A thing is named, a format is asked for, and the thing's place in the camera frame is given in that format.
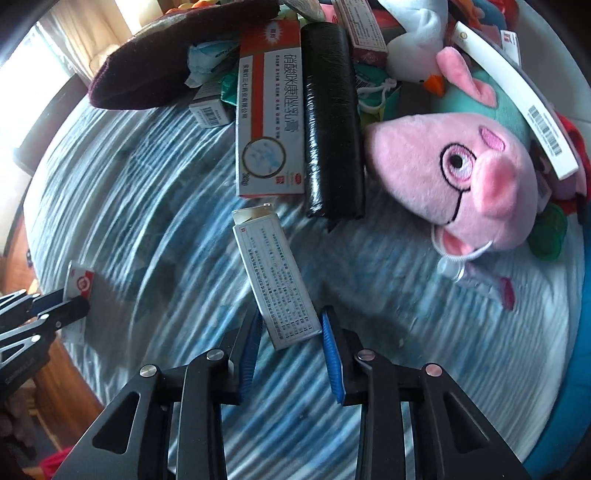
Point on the small grey barcode box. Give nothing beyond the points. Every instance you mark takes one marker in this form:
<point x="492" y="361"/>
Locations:
<point x="207" y="110"/>

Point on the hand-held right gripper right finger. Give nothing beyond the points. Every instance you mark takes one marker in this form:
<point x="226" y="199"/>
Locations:
<point x="332" y="360"/>

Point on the pig plush teal dress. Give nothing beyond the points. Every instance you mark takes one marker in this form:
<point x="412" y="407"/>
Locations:
<point x="438" y="161"/>

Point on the white barcode tag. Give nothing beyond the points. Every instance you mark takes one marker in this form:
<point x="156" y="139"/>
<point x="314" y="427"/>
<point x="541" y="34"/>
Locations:
<point x="531" y="110"/>

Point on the blue striped table cloth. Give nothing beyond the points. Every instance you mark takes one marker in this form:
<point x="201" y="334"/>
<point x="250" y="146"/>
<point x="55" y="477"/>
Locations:
<point x="138" y="207"/>

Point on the blue plastic container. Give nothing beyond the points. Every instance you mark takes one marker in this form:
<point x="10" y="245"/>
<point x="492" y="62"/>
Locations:
<point x="572" y="415"/>

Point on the green plastic toy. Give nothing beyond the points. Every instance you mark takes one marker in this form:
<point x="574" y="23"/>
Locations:
<point x="549" y="230"/>

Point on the small red white box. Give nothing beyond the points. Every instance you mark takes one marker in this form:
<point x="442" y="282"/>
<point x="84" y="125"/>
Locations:
<point x="78" y="281"/>

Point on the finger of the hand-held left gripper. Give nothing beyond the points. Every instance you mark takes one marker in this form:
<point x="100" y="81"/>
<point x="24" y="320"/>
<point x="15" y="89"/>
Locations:
<point x="44" y="300"/>
<point x="69" y="310"/>

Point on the beige curtain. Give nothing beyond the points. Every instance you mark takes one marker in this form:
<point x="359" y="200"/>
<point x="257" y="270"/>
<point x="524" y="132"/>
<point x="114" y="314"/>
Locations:
<point x="83" y="27"/>

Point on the large red white medicine box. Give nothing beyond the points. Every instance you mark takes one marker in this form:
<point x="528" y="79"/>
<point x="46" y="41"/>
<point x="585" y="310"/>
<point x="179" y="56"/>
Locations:
<point x="270" y="106"/>

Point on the light blue crumpled packet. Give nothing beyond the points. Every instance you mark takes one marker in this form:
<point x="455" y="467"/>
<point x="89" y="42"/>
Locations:
<point x="207" y="57"/>

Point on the white goose plush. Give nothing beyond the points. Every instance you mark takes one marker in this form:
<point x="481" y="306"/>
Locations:
<point x="415" y="41"/>

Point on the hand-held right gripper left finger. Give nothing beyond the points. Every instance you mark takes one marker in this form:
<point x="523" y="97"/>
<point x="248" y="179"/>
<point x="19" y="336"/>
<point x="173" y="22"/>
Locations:
<point x="249" y="355"/>

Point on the black garbage bag roll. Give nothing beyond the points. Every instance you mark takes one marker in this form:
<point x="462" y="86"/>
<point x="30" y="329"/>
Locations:
<point x="332" y="120"/>

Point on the maroon knit hat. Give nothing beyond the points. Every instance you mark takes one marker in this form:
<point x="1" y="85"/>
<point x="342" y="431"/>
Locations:
<point x="161" y="64"/>

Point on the dark red box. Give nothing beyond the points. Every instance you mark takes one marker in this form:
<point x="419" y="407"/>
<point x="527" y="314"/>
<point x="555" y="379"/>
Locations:
<point x="364" y="41"/>

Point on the green foil packet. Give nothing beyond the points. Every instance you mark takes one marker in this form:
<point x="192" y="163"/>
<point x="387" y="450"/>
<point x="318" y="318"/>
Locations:
<point x="228" y="90"/>

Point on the teal pouch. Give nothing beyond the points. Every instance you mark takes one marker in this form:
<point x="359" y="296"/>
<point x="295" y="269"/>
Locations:
<point x="369" y="97"/>

